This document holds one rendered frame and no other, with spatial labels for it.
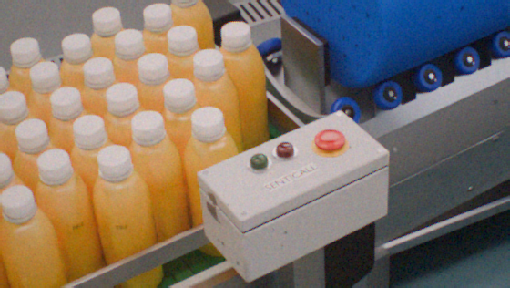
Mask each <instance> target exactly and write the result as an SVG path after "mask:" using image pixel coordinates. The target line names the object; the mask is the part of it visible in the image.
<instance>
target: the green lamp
mask: <svg viewBox="0 0 510 288"><path fill-rule="evenodd" d="M250 166H251V167H252V168H254V169H255V170H262V169H265V168H266V167H268V166H269V159H268V157H267V155H265V154H263V153H255V154H254V155H253V156H251V158H250Z"/></svg>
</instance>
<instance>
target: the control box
mask: <svg viewBox="0 0 510 288"><path fill-rule="evenodd" d="M328 129H332V130H337V131H340V132H342V133H343V134H344V135H345V138H346V142H345V144H344V146H343V147H342V148H340V149H337V150H322V149H319V148H317V147H316V146H315V144H314V136H315V135H316V134H317V133H318V132H319V131H324V130H328ZM282 142H289V143H291V144H292V145H293V146H294V154H293V155H292V156H290V157H288V158H282V157H279V156H278V155H277V154H276V153H275V149H276V146H277V145H278V144H280V143H282ZM255 153H263V154H265V155H267V157H268V159H269V166H268V167H266V168H265V169H262V170H255V169H254V168H252V167H251V166H250V158H251V156H253V155H254V154H255ZM389 163H390V152H389V150H387V149H385V148H384V147H382V146H381V145H380V144H379V143H378V142H377V141H376V140H375V139H374V138H373V137H371V136H370V135H369V134H368V133H367V132H366V131H363V130H362V128H361V127H359V126H358V125H357V124H356V123H355V122H353V121H352V120H351V119H350V118H349V117H347V115H346V114H345V113H342V112H341V111H338V112H334V113H332V114H330V115H329V116H327V117H324V118H321V119H318V120H316V121H314V122H312V123H311V124H309V125H307V126H304V127H302V128H300V129H296V130H294V131H291V132H289V133H287V134H284V135H282V136H280V137H277V138H276V139H273V140H271V141H269V142H267V143H264V144H262V145H260V146H258V147H256V148H254V149H251V150H246V151H244V152H242V153H240V154H238V155H236V156H234V157H232V158H230V159H226V160H224V161H222V162H221V163H218V164H216V165H214V166H212V167H210V168H208V169H205V170H200V171H198V172H197V178H198V185H199V196H200V203H201V209H202V217H203V223H204V230H205V235H206V237H207V238H208V239H210V240H211V242H212V243H213V244H214V245H215V246H216V247H217V248H218V250H219V252H220V253H222V255H223V256H224V257H225V258H226V259H227V260H228V262H229V263H230V264H231V265H232V266H233V267H234V268H235V269H236V270H237V272H238V273H239V275H240V276H241V277H242V278H243V279H244V281H246V282H250V281H254V280H256V279H258V278H260V277H261V276H263V275H265V274H267V273H270V272H271V271H273V270H275V269H277V268H280V267H282V266H284V265H286V264H288V263H290V262H293V261H295V260H297V259H299V258H301V257H302V256H304V255H306V254H307V253H309V252H314V251H316V250H318V249H320V248H321V247H323V246H325V245H327V244H329V243H331V242H334V241H336V240H338V239H340V238H341V237H342V236H344V235H346V234H348V233H352V232H354V231H356V230H359V229H360V228H362V227H364V226H366V225H368V224H370V223H371V222H373V221H376V220H378V219H380V218H381V217H383V216H385V215H386V214H387V194H388V184H389V167H388V165H389ZM305 168H306V169H305ZM317 168H318V169H317ZM312 169H314V170H312ZM301 170H305V171H308V172H303V171H301ZM309 170H311V171H309ZM295 171H297V172H295ZM293 172H295V173H293ZM301 172H303V173H302V175H301ZM292 174H293V176H294V177H298V176H300V177H298V178H294V177H293V176H292ZM286 176H288V177H286ZM284 177H286V178H287V179H288V180H289V181H287V180H286V179H285V178H284ZM281 178H284V179H282V180H283V181H284V182H285V184H284V183H279V182H282V181H281V180H280V179H281ZM274 181H277V182H276V183H277V184H278V185H279V186H278V185H277V184H276V183H275V182H274ZM272 182H273V183H272ZM271 183H272V184H271ZM270 184H271V185H272V186H273V185H274V184H275V185H274V186H273V188H275V187H277V188H275V189H273V188H272V187H271V185H270ZM267 185H269V186H267ZM265 186H267V188H272V190H271V189H267V188H265Z"/></svg>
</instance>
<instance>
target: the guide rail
mask: <svg viewBox="0 0 510 288"><path fill-rule="evenodd" d="M210 242H211V240H210V239H208V238H207V237H206V235H205V230H204V223H201V224H200V225H198V226H196V227H194V228H192V229H189V230H187V231H184V232H183V233H181V234H179V235H175V236H173V237H171V238H168V239H167V240H165V241H163V242H160V243H158V244H156V245H155V246H150V247H148V248H147V249H145V250H143V251H141V252H138V253H136V254H134V255H131V256H128V257H127V258H125V259H122V260H120V261H119V262H116V263H113V264H110V265H109V266H107V267H104V268H102V269H100V270H98V271H97V272H94V273H90V274H89V275H86V276H84V277H82V278H80V279H79V280H74V281H73V282H71V283H68V284H66V285H64V286H62V287H58V288H110V287H112V288H113V287H114V286H116V285H118V284H120V283H123V282H124V281H126V280H130V279H132V278H134V277H136V276H138V275H140V274H142V273H144V272H146V271H150V270H152V269H154V268H156V267H158V266H160V265H161V264H163V263H165V262H171V261H172V260H174V259H176V258H178V257H179V256H181V255H184V254H186V253H187V252H192V251H195V250H197V249H198V248H200V247H201V246H203V245H206V244H208V243H210Z"/></svg>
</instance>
